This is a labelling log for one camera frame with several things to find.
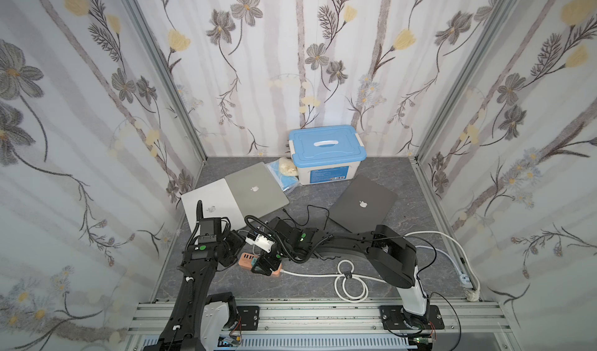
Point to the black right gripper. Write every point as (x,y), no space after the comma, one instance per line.
(267,262)

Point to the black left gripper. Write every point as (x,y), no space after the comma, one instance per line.
(205,224)

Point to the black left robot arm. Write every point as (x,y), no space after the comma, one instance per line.
(183,328)

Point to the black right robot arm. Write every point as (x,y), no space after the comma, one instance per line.
(391,255)

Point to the white silver laptop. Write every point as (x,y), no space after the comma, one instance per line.
(217,201)

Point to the grey silver laptop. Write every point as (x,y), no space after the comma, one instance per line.
(256,191)

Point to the dark grey laptop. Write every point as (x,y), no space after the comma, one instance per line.
(363,205)

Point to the orange power strip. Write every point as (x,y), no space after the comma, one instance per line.
(247,261)

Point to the blue face mask pack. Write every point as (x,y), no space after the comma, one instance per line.
(286,183)

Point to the blue lid storage box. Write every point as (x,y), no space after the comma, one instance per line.
(326,154)

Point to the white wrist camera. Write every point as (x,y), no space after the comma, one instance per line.
(260,241)

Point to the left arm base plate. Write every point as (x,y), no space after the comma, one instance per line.
(249,317)

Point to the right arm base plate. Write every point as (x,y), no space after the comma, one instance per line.
(395,318)

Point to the aluminium mounting rail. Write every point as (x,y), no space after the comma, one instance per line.
(327,324)

